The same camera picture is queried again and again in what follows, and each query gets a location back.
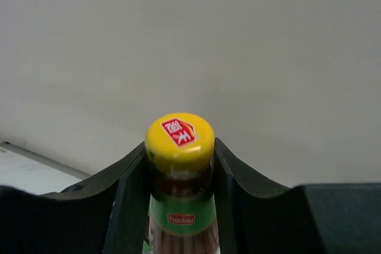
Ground aluminium rail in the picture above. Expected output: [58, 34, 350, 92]
[1, 142, 90, 180]

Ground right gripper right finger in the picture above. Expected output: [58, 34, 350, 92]
[214, 139, 380, 253]

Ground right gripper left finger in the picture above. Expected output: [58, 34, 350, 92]
[1, 145, 149, 253]

